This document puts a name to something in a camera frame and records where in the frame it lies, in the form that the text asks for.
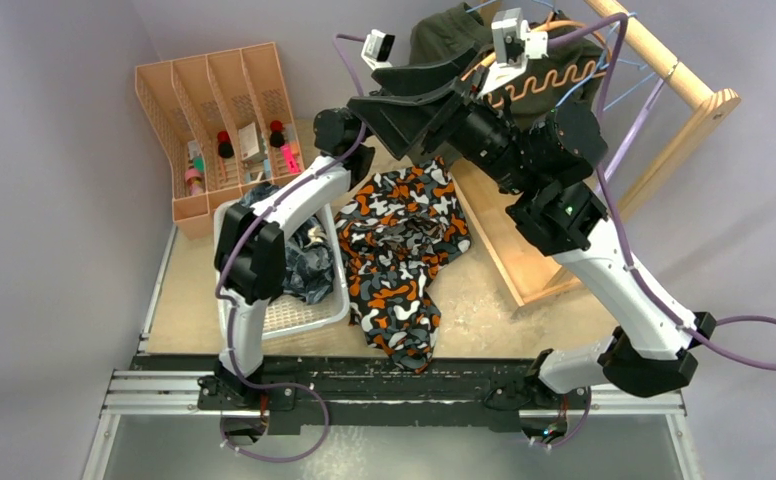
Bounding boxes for orange hanger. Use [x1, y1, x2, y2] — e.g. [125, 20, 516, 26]
[461, 20, 612, 109]

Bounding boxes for dark leaf print shorts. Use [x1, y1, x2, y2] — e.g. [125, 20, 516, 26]
[270, 215, 335, 305]

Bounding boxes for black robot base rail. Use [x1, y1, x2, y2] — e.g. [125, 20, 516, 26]
[106, 352, 687, 439]

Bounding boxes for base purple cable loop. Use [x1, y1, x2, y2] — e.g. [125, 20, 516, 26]
[218, 382, 331, 465]

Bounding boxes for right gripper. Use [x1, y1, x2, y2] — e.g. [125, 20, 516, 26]
[350, 44, 542, 197]

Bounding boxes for pink small bottle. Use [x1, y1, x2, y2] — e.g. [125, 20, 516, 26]
[184, 167, 205, 196]

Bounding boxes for red black marker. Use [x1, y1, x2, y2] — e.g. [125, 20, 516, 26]
[269, 120, 287, 149]

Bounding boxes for olive green shorts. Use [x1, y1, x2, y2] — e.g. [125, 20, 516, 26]
[408, 3, 604, 129]

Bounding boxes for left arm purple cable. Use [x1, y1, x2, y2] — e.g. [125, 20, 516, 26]
[214, 33, 371, 392]

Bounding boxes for peach plastic desk organizer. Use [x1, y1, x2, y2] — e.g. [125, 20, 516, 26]
[134, 43, 304, 239]

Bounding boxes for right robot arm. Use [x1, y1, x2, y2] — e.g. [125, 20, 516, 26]
[348, 52, 716, 407]

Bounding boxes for orange camouflage shorts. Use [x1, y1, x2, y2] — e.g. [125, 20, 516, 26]
[335, 157, 472, 373]

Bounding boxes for pink highlighter marker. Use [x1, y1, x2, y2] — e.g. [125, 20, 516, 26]
[279, 144, 301, 174]

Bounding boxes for white plastic basket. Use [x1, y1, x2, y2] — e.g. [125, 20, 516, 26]
[213, 200, 350, 340]

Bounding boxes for lilac plastic hanger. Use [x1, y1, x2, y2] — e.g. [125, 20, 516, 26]
[599, 76, 668, 193]

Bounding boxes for white medicine box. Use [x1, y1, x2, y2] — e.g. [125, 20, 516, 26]
[238, 122, 265, 164]

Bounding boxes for wooden clothes rack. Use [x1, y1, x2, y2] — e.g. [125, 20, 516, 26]
[451, 1, 741, 312]

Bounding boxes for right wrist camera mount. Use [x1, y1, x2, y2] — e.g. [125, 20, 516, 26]
[480, 8, 549, 94]

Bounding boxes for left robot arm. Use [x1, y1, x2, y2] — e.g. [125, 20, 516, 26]
[214, 107, 373, 409]

